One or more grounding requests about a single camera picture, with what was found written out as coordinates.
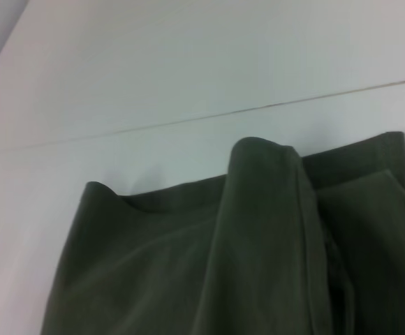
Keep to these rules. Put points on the dark green FREE! t-shirt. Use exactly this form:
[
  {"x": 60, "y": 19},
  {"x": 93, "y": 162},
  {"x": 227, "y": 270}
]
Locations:
[{"x": 223, "y": 244}]

